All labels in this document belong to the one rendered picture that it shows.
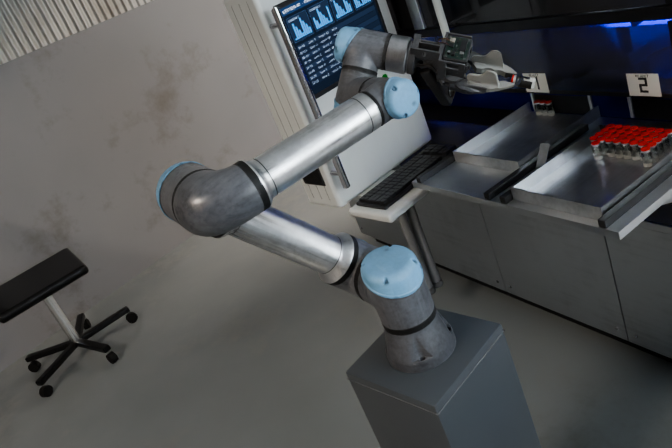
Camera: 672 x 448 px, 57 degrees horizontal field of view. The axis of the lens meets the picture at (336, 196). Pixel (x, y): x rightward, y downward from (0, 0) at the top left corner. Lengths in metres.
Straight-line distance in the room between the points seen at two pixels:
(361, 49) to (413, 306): 0.52
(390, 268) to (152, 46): 3.60
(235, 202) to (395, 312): 0.41
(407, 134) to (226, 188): 1.31
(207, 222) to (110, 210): 3.42
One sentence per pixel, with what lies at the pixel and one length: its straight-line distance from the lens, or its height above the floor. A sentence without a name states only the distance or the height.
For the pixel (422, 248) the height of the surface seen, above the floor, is 0.38.
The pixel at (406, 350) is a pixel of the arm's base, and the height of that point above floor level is 0.84.
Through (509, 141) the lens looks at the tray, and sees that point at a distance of 1.93.
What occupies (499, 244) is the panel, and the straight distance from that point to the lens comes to 2.48.
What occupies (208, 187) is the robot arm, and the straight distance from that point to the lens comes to 1.04.
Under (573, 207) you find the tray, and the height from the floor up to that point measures 0.90.
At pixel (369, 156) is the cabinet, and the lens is 2.13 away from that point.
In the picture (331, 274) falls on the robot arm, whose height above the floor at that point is 1.00.
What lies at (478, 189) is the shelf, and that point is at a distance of 1.71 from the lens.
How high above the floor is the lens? 1.64
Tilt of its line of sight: 22 degrees down
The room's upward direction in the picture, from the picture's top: 23 degrees counter-clockwise
